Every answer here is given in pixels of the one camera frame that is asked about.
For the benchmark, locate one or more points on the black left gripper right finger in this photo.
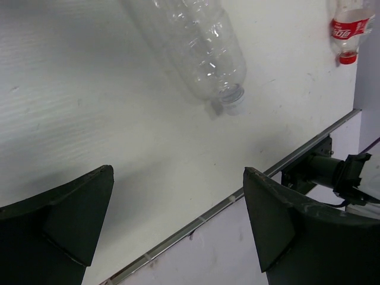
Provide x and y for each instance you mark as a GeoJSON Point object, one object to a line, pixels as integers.
{"type": "Point", "coordinates": [302, 241]}

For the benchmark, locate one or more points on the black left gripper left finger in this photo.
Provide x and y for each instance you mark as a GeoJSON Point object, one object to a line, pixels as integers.
{"type": "Point", "coordinates": [51, 238]}

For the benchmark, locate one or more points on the crushed bottle red label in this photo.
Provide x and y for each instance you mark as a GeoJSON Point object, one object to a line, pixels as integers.
{"type": "Point", "coordinates": [351, 23]}

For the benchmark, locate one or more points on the clear unlabelled bottle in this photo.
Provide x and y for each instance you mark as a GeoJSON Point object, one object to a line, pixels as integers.
{"type": "Point", "coordinates": [196, 39]}

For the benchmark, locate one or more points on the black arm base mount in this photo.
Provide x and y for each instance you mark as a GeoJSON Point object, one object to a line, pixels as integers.
{"type": "Point", "coordinates": [355, 179]}

